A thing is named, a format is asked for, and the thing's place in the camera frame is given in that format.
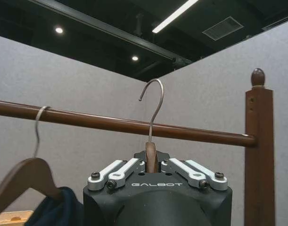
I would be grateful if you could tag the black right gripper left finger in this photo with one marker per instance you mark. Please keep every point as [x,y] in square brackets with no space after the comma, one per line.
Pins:
[121,170]

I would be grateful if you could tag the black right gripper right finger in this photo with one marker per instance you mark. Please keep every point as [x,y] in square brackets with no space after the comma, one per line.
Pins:
[193,171]

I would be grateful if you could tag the wooden hanger with metal hook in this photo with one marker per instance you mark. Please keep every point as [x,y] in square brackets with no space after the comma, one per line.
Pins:
[28,169]
[153,122]

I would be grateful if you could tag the dark blue garment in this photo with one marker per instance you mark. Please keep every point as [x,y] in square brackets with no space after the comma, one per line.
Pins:
[57,207]

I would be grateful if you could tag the round ceiling spotlight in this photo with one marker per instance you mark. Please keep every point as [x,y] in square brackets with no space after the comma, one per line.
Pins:
[59,30]
[134,58]

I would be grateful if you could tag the light wooden box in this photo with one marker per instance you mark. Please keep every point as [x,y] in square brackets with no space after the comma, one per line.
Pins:
[10,217]

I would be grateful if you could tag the black ceiling beam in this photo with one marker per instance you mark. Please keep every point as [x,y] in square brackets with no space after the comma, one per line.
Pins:
[106,28]

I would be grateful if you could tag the ceiling air vent grille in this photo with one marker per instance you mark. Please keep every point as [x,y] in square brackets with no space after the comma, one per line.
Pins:
[222,28]

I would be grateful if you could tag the long ceiling strip light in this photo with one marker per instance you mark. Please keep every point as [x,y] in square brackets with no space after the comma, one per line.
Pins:
[173,16]

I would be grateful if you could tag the dark wooden rack rail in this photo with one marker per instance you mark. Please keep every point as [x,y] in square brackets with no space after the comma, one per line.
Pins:
[125,123]

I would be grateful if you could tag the dark wooden rack post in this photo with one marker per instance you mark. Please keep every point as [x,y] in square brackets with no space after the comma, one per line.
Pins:
[259,150]

